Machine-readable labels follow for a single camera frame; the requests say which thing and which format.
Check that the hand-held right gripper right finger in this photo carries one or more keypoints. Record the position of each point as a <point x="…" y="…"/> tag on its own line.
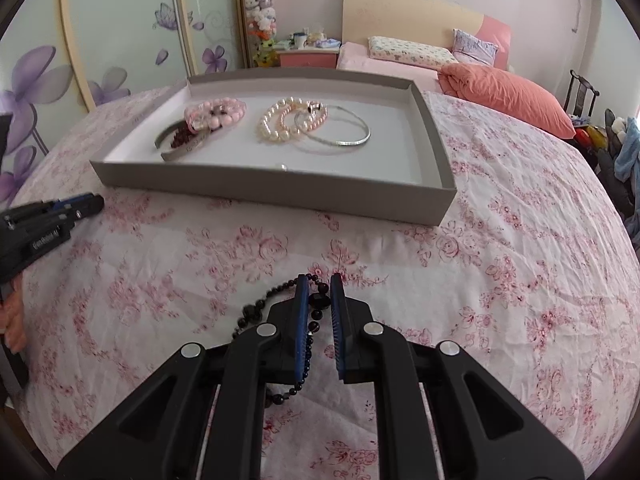
<point x="337" y="320"/>

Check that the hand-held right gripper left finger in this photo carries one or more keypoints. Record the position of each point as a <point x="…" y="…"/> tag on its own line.
<point x="301" y="315"/>

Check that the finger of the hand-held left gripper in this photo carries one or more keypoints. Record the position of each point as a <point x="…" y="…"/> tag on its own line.
<point x="90" y="206"/>
<point x="70" y="203"/>

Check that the wide silver cuff bangle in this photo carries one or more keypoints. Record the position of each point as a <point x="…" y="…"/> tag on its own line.
<point x="187" y="151"/>

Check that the grey cardboard box tray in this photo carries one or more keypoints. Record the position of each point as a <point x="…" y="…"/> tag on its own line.
<point x="310" y="180"/>

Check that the thin silver bangle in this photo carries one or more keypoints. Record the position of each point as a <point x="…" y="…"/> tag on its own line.
<point x="350" y="141"/>

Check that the person's left hand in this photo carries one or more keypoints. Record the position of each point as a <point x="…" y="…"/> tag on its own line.
<point x="11" y="317"/>

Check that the pink floral bed sheet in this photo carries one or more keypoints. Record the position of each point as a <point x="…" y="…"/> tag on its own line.
<point x="475" y="260"/>

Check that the flower print wardrobe doors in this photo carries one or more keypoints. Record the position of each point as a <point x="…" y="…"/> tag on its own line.
<point x="125" y="25"/>

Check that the clear tube of plush toys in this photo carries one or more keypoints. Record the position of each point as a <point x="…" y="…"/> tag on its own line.
<point x="261" y="15"/>

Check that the pink nightstand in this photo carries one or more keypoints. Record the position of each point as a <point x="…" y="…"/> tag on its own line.
<point x="307" y="58"/>

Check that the pink mattress sheet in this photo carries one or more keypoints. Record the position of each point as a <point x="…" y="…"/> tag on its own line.
<point x="360" y="62"/>

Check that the white mug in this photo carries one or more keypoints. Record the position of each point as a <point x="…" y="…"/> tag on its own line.
<point x="299" y="41"/>

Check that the cream patterned pillow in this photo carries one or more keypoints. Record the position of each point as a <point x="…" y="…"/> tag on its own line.
<point x="407" y="51"/>

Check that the orange duvet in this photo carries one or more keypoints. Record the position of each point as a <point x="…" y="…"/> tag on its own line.
<point x="505" y="92"/>

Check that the lilac small pillow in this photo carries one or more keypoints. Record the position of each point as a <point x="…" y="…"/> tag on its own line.
<point x="472" y="49"/>

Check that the wooden bed headboard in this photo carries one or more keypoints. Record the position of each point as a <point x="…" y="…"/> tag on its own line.
<point x="400" y="15"/>

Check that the dark wooden chair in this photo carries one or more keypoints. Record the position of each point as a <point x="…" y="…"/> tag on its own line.
<point x="580" y="92"/>

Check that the blue plush robe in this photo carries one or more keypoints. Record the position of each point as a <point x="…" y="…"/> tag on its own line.
<point x="630" y="152"/>

